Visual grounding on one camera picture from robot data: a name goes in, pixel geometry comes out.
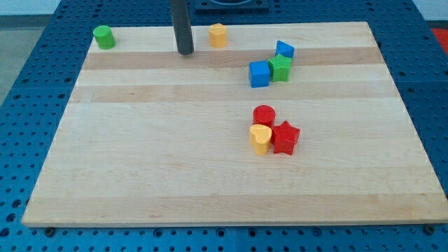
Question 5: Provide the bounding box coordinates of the green star block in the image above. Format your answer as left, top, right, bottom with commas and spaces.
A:
267, 54, 293, 82

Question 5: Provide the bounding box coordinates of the yellow hexagon block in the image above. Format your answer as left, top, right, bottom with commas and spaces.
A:
209, 23, 227, 48

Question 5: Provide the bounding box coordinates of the red cylinder block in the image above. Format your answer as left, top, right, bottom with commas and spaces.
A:
253, 105, 276, 127

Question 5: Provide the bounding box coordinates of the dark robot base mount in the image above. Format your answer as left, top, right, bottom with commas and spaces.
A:
191, 0, 270, 13

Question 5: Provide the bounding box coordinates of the black cylindrical robot arm rod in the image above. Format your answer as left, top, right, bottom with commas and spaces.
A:
169, 0, 194, 55

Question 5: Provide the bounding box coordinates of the red star block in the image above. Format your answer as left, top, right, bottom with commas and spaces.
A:
271, 120, 301, 155

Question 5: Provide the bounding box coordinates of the light wooden board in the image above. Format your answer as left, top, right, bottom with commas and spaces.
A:
22, 22, 447, 228

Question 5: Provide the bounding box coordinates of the blue block behind star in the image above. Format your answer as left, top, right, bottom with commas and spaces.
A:
275, 41, 295, 58

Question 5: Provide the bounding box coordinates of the blue cube block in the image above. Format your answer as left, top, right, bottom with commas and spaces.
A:
248, 61, 270, 88

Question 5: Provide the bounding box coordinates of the yellow heart block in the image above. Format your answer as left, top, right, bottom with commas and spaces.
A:
249, 124, 272, 155

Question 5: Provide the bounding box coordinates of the green cylinder block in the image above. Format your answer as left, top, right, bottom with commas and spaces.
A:
92, 25, 116, 50

